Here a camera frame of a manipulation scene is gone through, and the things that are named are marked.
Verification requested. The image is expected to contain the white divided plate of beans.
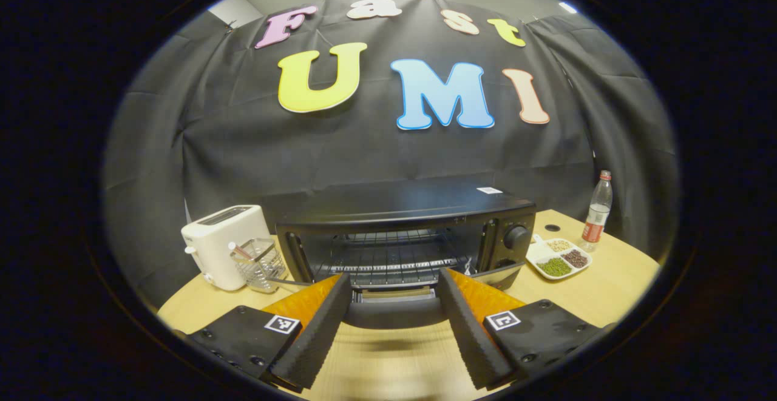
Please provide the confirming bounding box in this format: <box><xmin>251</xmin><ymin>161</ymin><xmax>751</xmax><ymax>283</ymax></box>
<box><xmin>526</xmin><ymin>234</ymin><xmax>593</xmax><ymax>281</ymax></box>

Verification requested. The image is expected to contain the black electric oven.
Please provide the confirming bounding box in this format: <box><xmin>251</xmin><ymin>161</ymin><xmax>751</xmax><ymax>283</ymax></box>
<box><xmin>276</xmin><ymin>177</ymin><xmax>538</xmax><ymax>330</ymax></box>

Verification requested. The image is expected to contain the white toaster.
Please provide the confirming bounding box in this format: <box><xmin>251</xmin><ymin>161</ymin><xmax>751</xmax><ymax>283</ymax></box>
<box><xmin>181</xmin><ymin>205</ymin><xmax>274</xmax><ymax>292</ymax></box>

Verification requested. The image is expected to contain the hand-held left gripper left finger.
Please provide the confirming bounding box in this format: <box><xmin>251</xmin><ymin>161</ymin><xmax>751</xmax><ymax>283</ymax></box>
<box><xmin>187</xmin><ymin>272</ymin><xmax>354</xmax><ymax>391</ymax></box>

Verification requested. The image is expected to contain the metal oven rack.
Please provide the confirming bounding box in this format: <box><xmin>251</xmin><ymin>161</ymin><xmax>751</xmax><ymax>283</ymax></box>
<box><xmin>328</xmin><ymin>230</ymin><xmax>465</xmax><ymax>285</ymax></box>

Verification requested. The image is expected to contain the clear plastic bottle red label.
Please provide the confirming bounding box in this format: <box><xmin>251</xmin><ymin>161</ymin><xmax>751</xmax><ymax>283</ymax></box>
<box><xmin>580</xmin><ymin>170</ymin><xmax>614</xmax><ymax>253</ymax></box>

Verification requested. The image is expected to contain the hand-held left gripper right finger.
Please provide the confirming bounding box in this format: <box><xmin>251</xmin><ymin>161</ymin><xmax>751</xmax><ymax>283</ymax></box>
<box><xmin>438</xmin><ymin>268</ymin><xmax>608</xmax><ymax>391</ymax></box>

